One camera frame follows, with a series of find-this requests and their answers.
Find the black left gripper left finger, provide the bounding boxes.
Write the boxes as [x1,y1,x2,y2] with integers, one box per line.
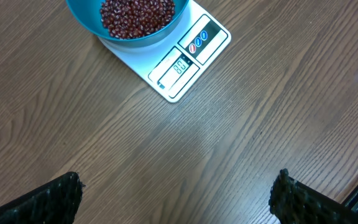
[0,172,85,224]

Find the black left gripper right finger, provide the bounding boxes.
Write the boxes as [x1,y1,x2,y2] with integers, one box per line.
[268,169,358,224]

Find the white digital kitchen scale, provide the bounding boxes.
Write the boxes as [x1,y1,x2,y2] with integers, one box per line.
[100,1,231,103]

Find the blue metal bowl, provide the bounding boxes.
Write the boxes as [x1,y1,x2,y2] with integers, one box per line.
[67,0,190,47]

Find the red beans in bowl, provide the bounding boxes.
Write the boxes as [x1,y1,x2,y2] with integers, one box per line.
[99,0,175,39]

